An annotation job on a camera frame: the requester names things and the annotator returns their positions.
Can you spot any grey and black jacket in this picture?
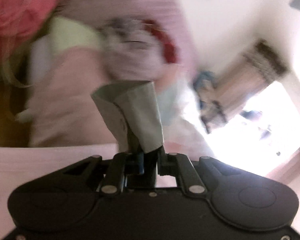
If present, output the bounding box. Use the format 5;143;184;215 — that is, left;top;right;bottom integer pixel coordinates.
90;80;164;154

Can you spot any blue clothes pile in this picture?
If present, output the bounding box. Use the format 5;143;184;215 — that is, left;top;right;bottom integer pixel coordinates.
193;70;217;110

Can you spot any pink cartoon bed sheet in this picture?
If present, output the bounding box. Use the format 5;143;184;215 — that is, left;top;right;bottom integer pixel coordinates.
0;23;212;239

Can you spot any striped beige left curtain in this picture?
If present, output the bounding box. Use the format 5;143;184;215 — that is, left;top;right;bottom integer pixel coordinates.
200;39;288;134

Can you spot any red crumpled garment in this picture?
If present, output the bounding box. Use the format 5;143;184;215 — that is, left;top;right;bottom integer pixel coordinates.
0;0;57;63

